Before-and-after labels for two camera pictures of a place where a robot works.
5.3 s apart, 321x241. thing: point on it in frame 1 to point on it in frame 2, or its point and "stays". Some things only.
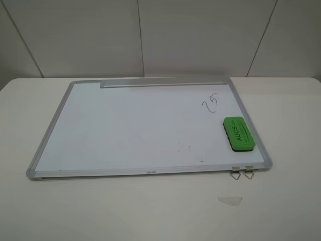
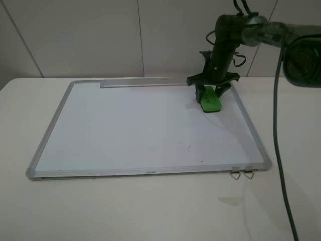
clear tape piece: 233,201 stays
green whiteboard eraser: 238,134 to 209,102
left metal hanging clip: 235,169 stays
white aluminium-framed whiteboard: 106,127 stays
